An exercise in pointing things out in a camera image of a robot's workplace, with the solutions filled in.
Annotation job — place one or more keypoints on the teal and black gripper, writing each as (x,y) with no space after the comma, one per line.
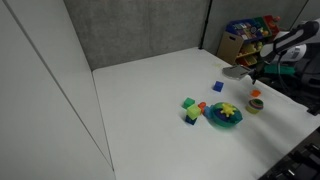
(280,70)

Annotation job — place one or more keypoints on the small orange bowl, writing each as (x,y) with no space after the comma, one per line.
(255,93)

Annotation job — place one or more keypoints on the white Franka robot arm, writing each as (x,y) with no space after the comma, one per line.
(293,36)

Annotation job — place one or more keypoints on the large green bowl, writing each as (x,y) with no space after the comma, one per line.
(225,118)

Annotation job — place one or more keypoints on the grey metal plate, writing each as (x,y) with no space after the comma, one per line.
(236,71)

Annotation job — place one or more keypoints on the yellow storage bin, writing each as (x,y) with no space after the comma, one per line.
(250,49)

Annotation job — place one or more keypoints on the stack of coloured bowls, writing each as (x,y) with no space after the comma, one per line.
(255,106)

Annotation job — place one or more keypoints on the wooden toy shelf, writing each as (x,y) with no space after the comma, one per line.
(230,46)

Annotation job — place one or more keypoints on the yellow star toy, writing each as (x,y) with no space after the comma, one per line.
(228,109)

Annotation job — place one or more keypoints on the blue storage bin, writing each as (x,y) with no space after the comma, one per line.
(241,29)

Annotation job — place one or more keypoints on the green storage bin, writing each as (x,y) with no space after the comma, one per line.
(260,24)

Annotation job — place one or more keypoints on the red storage bin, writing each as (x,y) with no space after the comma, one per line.
(271,22)

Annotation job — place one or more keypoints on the light blue toy block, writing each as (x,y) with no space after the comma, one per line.
(207,112)

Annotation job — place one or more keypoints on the red toy block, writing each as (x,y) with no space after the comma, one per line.
(202,106)

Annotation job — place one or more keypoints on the light green cube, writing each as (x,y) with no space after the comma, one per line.
(193,111)

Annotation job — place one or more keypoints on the black stand pole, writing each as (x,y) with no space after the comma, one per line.
(205,23)

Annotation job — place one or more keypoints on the dark green cube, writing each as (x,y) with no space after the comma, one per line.
(188,102)

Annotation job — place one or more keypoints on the dark blue cube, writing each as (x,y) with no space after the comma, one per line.
(190,120)

